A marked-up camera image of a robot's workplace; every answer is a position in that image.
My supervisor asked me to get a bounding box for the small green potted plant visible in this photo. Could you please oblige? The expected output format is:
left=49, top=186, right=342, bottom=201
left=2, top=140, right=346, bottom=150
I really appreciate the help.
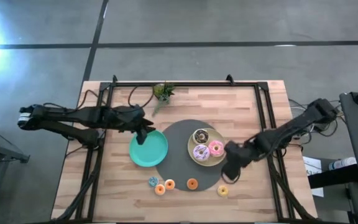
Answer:
left=152, top=81, right=177, bottom=104

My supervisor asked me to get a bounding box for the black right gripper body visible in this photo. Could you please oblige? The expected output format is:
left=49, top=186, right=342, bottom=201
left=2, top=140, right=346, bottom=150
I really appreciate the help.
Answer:
left=224, top=140, right=257, bottom=170

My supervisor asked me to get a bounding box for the grey round mat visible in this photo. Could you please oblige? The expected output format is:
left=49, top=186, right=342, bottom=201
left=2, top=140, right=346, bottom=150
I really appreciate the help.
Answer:
left=155, top=119, right=229, bottom=192

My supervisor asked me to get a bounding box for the large chocolate frosted donut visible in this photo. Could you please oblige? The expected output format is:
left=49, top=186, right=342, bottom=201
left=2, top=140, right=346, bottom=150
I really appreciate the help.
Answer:
left=192, top=128, right=210, bottom=145

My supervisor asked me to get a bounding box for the large lilac frosted donut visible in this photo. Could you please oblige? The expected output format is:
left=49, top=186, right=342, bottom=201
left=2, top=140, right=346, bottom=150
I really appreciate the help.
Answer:
left=192, top=144, right=211, bottom=162

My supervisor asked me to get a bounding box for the black metal table frame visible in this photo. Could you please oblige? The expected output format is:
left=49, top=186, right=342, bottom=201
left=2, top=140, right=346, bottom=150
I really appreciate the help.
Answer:
left=53, top=74, right=319, bottom=223

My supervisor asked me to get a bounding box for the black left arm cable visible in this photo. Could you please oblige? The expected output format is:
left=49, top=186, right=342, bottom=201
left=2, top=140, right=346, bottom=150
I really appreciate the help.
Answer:
left=76, top=85, right=155, bottom=110

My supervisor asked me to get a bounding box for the beige round plate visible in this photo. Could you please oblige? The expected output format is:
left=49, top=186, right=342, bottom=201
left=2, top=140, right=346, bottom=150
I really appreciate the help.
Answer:
left=187, top=128, right=228, bottom=167

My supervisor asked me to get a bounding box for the large pink frosted donut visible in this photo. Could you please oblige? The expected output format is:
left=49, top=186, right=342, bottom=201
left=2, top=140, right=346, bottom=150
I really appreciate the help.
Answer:
left=208, top=139, right=226, bottom=157

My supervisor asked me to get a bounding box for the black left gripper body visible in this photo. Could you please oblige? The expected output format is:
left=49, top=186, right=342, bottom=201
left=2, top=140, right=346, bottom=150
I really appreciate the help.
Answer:
left=112, top=105, right=147, bottom=133

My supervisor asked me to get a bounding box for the white paper sheet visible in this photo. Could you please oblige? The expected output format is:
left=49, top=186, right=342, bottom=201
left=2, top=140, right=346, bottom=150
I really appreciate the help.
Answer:
left=303, top=156, right=325, bottom=198

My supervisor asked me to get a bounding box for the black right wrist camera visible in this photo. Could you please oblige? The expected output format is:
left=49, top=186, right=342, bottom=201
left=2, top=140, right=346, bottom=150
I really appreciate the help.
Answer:
left=221, top=161, right=241, bottom=182

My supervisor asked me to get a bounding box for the bundle of floor cables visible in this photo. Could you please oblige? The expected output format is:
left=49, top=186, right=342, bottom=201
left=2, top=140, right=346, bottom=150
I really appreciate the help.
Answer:
left=289, top=98, right=346, bottom=138

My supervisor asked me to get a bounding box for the teal round plate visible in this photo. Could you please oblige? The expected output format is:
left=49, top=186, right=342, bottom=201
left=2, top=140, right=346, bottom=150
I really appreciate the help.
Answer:
left=129, top=129, right=169, bottom=168

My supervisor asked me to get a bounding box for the black beam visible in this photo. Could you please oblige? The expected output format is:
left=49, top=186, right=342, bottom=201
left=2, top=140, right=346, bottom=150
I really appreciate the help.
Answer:
left=308, top=164, right=358, bottom=190

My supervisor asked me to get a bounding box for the white bottle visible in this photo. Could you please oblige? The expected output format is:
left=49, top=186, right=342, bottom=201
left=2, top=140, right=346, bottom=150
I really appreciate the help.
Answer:
left=328, top=157, right=357, bottom=171

